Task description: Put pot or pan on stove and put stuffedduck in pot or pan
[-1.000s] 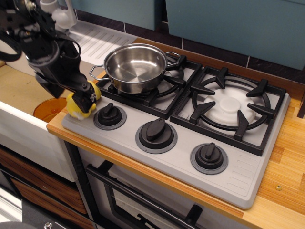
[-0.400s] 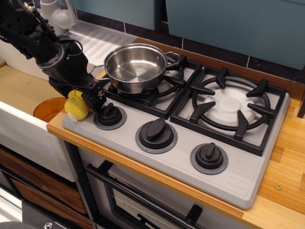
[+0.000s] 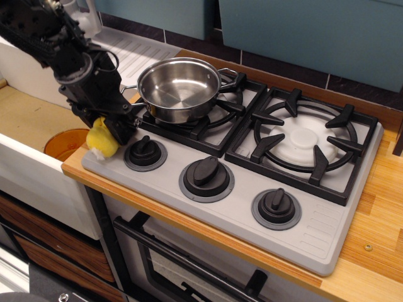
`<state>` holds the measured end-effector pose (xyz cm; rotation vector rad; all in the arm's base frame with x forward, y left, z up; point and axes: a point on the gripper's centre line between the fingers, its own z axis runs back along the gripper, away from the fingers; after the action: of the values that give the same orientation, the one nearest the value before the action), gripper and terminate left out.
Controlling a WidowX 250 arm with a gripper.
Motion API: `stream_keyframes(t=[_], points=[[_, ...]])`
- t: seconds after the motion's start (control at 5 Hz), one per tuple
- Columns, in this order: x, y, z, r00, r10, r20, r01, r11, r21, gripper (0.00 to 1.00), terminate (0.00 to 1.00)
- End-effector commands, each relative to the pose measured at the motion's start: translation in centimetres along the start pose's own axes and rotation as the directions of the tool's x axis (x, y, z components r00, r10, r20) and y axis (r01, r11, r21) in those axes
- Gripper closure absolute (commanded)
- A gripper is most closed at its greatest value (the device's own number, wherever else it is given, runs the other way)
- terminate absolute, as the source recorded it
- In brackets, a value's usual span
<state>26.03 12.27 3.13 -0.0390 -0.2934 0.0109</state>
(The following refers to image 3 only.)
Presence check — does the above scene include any black middle stove knob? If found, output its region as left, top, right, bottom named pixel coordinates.
left=179, top=156, right=235, bottom=203

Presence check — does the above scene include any black left burner grate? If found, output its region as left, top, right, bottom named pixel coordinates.
left=137, top=73, right=268, bottom=157

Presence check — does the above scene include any yellow stuffed duck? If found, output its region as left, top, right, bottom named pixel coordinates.
left=86, top=117, right=120, bottom=160

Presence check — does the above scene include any oven door with handle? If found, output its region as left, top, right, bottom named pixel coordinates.
left=113, top=212, right=323, bottom=301

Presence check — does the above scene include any black stove knob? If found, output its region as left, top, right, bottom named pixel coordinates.
left=251, top=188, right=302, bottom=231
left=123, top=135, right=167, bottom=172
left=179, top=156, right=235, bottom=203

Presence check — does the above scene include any wooden drawer front lower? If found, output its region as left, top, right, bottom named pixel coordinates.
left=14, top=235, right=125, bottom=302

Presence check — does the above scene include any black right stove knob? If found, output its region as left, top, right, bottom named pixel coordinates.
left=251, top=188, right=302, bottom=231

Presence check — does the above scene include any black left stove knob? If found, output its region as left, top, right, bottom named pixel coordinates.
left=123, top=135, right=167, bottom=172

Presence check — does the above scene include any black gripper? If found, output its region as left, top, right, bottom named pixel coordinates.
left=54, top=50, right=140, bottom=145

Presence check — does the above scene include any wooden drawer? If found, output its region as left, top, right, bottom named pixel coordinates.
left=14, top=235, right=125, bottom=302
left=1, top=194, right=109, bottom=272

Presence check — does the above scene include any grey toy faucet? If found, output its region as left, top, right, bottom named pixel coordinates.
left=61, top=0, right=102, bottom=38

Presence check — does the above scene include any stainless steel pot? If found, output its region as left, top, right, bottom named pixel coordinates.
left=121, top=57, right=240, bottom=125

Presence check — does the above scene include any black burner grate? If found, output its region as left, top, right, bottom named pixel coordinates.
left=137, top=73, right=268, bottom=157
left=225, top=87, right=383, bottom=206

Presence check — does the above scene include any orange plastic bowl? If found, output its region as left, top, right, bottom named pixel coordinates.
left=43, top=128, right=89, bottom=162

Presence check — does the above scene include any wooden drawer front upper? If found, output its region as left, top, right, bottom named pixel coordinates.
left=1, top=194, right=109, bottom=272

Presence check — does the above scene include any black right burner grate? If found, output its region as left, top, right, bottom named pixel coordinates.
left=225, top=87, right=383, bottom=206

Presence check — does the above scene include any grey toy stove top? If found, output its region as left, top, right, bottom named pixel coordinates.
left=81, top=59, right=385, bottom=277

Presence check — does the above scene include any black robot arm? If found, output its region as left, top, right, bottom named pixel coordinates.
left=1, top=1, right=137, bottom=145

